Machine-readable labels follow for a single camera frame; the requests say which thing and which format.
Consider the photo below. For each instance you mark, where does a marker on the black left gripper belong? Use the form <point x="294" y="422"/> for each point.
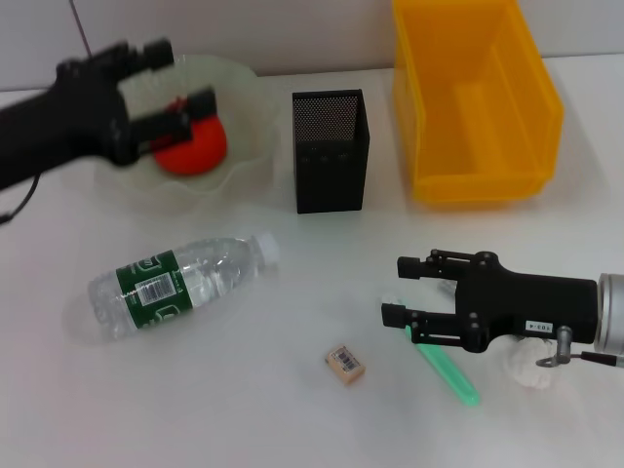
<point x="73" y="122"/>

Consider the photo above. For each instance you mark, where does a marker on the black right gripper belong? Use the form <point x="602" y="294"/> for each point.
<point x="526" y="307"/>

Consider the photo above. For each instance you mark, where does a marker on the white paper ball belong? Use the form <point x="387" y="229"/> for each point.
<point x="529" y="368"/>

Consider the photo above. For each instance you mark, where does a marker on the clear green-label water bottle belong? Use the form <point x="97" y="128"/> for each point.
<point x="195" y="283"/>

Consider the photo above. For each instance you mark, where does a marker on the green pen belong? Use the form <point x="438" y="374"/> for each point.
<point x="446" y="370"/>

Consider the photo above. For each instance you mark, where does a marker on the pale green glass fruit plate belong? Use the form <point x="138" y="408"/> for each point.
<point x="244" y="122"/>

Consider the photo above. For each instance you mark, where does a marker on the beige eraser with barcode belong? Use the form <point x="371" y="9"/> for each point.
<point x="345" y="364"/>

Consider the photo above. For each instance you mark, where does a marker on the black mesh pen holder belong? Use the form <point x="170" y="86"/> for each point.
<point x="331" y="161"/>

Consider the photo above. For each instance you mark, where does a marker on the yellow plastic bin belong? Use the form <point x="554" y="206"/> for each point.
<point x="482" y="112"/>

